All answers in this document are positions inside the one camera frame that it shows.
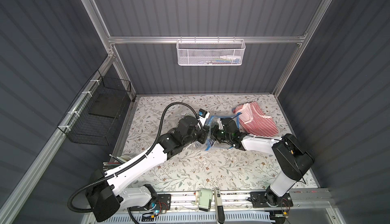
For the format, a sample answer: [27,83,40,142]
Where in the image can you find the white metal pen cup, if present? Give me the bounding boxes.
[103,154,132,171]

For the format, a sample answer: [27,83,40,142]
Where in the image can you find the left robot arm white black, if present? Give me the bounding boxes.
[85,116,209,222]

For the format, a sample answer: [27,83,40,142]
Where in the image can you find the pale green box on rail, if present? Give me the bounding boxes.
[196,188,213,212]

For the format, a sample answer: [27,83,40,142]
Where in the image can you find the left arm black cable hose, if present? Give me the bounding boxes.
[66,102,200,214]

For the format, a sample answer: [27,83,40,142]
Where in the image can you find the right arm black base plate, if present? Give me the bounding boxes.
[247,191,294,208]

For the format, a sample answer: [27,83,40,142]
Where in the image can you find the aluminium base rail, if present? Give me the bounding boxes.
[82,188,336,224]

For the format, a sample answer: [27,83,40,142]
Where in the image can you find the clear vacuum bag blue zipper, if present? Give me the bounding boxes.
[146,102,247,158]

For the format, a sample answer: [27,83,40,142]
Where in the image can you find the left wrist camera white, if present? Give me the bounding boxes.
[198,109,210,126]

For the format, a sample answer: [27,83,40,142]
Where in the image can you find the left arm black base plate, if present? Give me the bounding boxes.
[130,194,172,211]

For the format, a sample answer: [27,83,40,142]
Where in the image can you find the white wire wall basket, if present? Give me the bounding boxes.
[176,38,246,66]

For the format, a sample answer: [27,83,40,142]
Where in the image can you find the black wire wall basket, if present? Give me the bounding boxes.
[58,74,132,146]

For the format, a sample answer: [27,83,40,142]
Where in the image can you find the green striped garment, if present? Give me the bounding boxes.
[194,118,223,151]

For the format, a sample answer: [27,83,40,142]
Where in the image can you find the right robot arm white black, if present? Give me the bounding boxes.
[208,117,314,207]

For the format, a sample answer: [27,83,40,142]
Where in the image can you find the black handle on rail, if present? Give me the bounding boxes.
[214,188,225,224]

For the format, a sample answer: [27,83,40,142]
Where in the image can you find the navy striped folded garment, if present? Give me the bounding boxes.
[180,113,198,124]

